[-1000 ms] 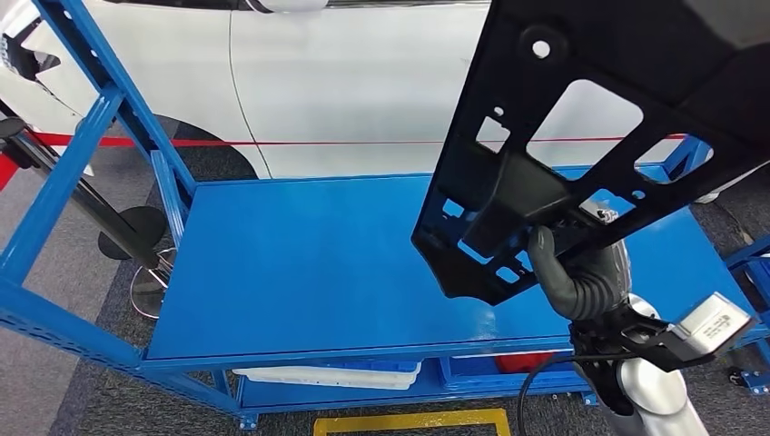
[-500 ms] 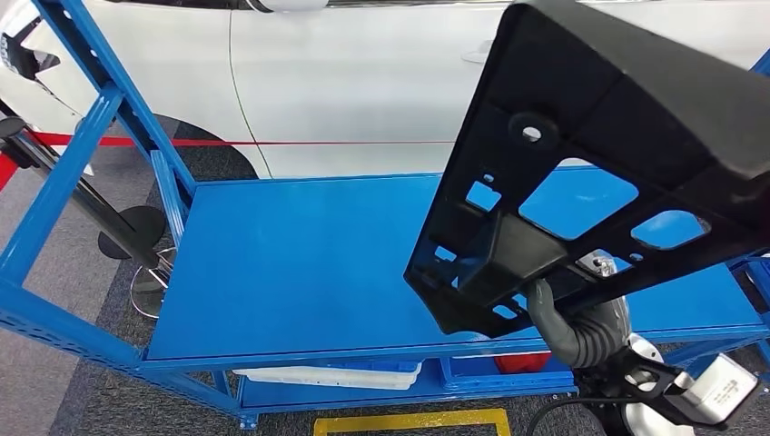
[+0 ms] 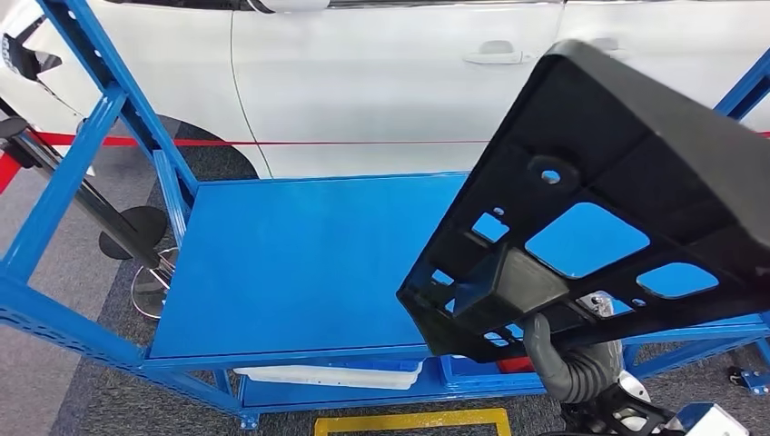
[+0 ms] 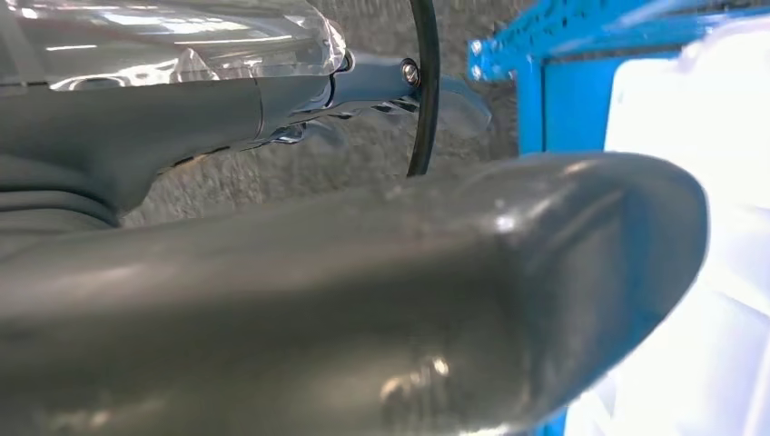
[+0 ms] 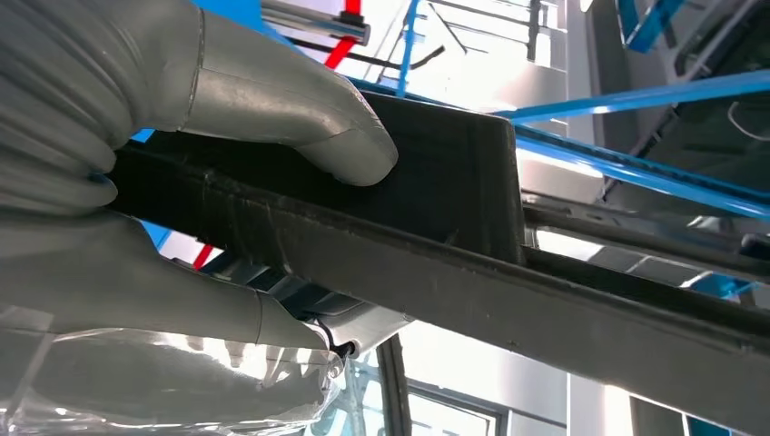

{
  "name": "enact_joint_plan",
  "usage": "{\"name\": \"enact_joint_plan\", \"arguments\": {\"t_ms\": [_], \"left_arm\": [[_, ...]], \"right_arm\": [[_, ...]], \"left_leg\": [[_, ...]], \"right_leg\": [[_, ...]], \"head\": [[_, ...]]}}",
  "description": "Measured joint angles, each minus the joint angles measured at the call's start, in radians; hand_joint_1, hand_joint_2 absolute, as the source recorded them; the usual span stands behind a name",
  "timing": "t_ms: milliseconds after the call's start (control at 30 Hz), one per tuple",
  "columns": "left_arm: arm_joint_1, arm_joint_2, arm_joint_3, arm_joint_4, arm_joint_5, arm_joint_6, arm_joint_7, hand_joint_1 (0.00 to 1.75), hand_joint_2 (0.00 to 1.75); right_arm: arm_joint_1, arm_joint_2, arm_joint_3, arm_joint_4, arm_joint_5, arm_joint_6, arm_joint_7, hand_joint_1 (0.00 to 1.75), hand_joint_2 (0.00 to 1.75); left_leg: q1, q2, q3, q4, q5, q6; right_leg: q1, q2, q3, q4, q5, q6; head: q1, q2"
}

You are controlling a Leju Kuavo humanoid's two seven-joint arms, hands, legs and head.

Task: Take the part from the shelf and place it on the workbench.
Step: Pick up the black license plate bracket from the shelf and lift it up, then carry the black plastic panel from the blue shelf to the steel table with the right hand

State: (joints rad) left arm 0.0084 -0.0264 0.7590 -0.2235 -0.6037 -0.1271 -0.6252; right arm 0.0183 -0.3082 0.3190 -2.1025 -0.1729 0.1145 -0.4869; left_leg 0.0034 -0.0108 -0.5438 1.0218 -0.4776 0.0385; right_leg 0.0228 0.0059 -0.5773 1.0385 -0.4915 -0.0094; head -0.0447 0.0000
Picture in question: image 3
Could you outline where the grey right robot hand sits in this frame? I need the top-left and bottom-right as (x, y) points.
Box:
(521, 312), (628, 392)

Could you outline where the black plastic mounting plate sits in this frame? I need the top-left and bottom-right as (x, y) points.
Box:
(395, 38), (770, 365)

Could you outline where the blue metal shelf rack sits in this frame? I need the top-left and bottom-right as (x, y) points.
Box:
(726, 365), (770, 399)
(0, 0), (770, 431)

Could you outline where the red object in bin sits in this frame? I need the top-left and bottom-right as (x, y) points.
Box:
(496, 356), (537, 374)

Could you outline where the yellow floor tape square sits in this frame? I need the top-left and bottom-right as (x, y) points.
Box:
(312, 408), (512, 436)

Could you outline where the white car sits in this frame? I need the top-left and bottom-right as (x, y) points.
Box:
(0, 0), (770, 182)

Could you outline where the black round floor disc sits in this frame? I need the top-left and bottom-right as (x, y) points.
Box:
(97, 204), (169, 261)

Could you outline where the white car side mirror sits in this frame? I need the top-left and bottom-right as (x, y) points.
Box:
(249, 0), (331, 15)

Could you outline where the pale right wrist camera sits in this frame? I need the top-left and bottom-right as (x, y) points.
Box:
(676, 401), (751, 436)

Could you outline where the black stanchion post chrome base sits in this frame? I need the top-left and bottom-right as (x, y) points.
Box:
(0, 115), (180, 320)

